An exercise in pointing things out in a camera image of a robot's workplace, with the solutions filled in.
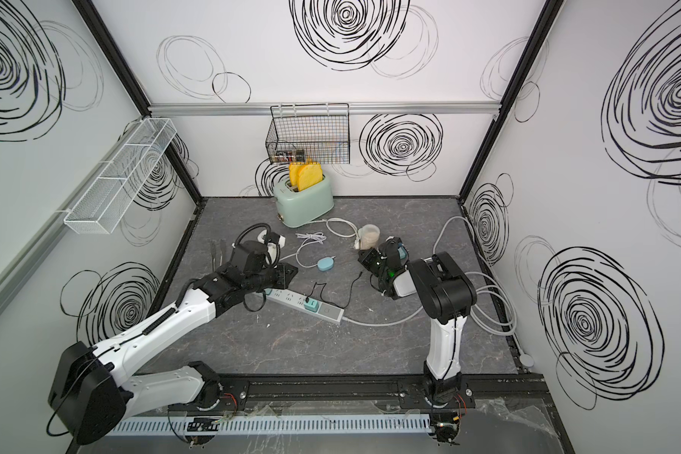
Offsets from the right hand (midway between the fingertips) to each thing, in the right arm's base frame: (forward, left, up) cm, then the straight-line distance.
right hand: (362, 248), depth 99 cm
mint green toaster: (+12, +24, +7) cm, 28 cm away
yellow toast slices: (+20, +21, +16) cm, 33 cm away
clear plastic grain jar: (+2, -2, +4) cm, 5 cm away
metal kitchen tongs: (+3, +53, -3) cm, 53 cm away
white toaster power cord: (+16, +14, -3) cm, 21 cm away
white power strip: (-23, +11, -2) cm, 25 cm away
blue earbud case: (-5, +13, -3) cm, 14 cm away
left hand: (-16, +19, +12) cm, 28 cm away
